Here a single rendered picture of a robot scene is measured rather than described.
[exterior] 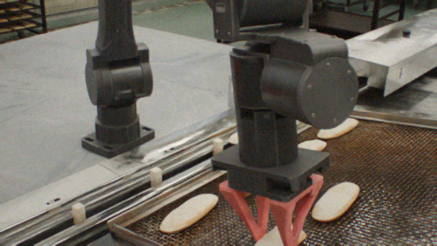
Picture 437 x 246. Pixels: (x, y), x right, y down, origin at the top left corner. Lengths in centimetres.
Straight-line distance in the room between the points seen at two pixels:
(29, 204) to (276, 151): 39
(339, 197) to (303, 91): 26
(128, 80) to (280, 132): 46
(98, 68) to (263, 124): 47
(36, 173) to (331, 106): 61
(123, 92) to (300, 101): 54
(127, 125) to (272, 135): 51
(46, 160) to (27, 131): 14
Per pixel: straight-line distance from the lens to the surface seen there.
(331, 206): 60
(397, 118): 90
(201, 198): 64
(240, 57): 45
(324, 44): 40
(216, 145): 87
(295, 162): 48
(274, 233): 55
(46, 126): 108
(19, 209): 74
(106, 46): 86
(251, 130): 47
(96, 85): 87
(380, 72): 119
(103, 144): 95
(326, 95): 40
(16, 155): 98
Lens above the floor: 125
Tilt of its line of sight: 24 degrees down
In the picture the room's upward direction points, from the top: 1 degrees clockwise
